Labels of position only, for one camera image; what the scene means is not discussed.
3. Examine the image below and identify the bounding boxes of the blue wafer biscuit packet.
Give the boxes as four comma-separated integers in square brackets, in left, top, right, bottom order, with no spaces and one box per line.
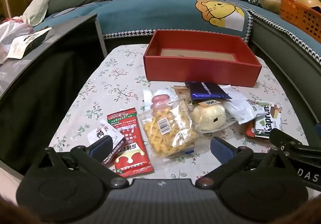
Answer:
[188,82,232,101]

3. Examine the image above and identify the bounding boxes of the yellow fruit in basket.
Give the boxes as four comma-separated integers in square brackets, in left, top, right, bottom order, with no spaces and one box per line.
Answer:
[297,0,321,8]

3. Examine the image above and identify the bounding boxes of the red crown print snack packet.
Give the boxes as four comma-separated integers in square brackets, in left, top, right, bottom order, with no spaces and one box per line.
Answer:
[107,108,154,177]

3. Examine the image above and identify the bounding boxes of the brown snack packet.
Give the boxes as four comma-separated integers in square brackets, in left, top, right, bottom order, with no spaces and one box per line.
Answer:
[173,85,193,109]

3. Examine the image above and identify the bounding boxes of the green and white wafer packet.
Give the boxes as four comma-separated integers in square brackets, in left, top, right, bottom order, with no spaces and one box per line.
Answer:
[254,101,282,139]

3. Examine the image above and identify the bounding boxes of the teal houndstooth trim sofa cover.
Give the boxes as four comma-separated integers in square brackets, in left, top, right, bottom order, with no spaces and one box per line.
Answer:
[226,0,321,64]

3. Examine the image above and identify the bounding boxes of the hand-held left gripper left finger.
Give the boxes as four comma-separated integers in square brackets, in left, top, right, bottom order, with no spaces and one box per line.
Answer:
[30,135,129,189]

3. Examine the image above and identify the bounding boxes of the white plastic bag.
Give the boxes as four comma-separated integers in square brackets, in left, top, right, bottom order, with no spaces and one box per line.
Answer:
[0,17,34,64]

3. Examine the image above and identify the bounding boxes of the small red snack packet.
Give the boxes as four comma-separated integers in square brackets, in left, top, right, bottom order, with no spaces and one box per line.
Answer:
[245,121,256,138]

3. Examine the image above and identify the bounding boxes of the pale green pillow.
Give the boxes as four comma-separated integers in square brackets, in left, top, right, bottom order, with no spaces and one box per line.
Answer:
[22,0,51,26]

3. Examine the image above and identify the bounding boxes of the dark side table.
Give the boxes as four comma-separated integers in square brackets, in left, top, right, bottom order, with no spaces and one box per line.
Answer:
[0,13,107,172]

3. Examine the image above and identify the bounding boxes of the green sofa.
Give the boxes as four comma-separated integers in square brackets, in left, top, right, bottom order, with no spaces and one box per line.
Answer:
[38,0,321,124]

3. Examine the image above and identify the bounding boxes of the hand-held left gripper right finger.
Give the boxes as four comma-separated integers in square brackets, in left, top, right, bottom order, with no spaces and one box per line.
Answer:
[196,137,294,189]

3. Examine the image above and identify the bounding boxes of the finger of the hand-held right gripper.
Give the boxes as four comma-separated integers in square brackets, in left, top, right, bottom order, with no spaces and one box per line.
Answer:
[270,128,321,158]

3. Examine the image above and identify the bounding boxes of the small white snack packet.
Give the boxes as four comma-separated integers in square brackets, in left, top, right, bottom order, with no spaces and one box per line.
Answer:
[87,119,126,164]

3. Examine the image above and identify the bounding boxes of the clear bag of yellow twists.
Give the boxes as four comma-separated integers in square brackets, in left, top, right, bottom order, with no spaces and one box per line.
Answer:
[137,100,201,162]

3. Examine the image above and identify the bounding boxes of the steamed cake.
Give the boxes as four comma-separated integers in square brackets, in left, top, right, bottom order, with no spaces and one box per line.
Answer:
[192,100,237,133]

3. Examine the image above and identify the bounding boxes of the white paper sheet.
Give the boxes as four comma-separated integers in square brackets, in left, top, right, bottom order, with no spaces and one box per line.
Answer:
[6,27,52,59]

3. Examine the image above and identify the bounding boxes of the orange plastic basket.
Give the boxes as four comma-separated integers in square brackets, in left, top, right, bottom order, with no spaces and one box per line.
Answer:
[279,0,321,43]

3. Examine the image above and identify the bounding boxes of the red cardboard box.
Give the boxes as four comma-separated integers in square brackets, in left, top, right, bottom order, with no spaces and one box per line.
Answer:
[143,30,262,88]

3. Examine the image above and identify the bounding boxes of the yellow fruit in bag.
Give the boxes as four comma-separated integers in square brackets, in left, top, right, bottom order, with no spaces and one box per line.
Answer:
[259,0,281,13]

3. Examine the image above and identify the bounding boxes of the long white snack packet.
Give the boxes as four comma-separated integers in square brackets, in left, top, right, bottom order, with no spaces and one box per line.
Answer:
[218,85,259,125]

